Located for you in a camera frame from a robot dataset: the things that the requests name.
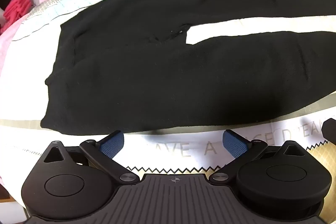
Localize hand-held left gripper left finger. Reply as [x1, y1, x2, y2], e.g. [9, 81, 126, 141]
[42, 130, 139, 185]

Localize pile of red clothes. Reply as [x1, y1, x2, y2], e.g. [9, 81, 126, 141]
[0, 0, 34, 31]

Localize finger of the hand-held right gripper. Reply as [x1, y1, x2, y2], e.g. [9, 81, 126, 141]
[321, 118, 336, 144]

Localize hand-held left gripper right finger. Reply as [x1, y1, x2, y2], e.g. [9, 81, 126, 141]
[209, 130, 307, 185]

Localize pink bed sheet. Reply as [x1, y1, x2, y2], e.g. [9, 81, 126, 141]
[0, 20, 28, 83]

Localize black pants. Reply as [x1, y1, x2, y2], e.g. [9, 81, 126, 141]
[40, 0, 336, 136]

